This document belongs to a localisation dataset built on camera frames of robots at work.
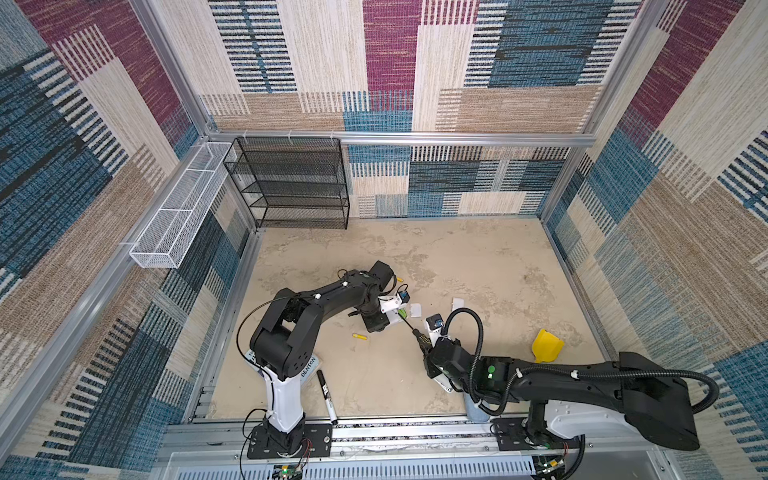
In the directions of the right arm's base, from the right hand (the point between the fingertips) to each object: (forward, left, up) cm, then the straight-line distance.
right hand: (427, 347), depth 82 cm
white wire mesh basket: (+16, +62, +28) cm, 70 cm away
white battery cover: (+15, +2, -6) cm, 16 cm away
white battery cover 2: (+16, -12, -5) cm, 21 cm away
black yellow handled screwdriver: (+1, +1, +2) cm, 3 cm away
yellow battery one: (+26, +6, -5) cm, 27 cm away
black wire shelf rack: (+58, +44, +12) cm, 73 cm away
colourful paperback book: (-3, +32, -4) cm, 32 cm away
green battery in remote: (+13, +5, -5) cm, 15 cm away
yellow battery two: (+6, +19, -6) cm, 21 cm away
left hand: (+12, +15, -5) cm, 20 cm away
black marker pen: (-10, +27, -5) cm, 29 cm away
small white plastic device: (-10, -2, +6) cm, 12 cm away
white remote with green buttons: (+12, +8, -5) cm, 15 cm away
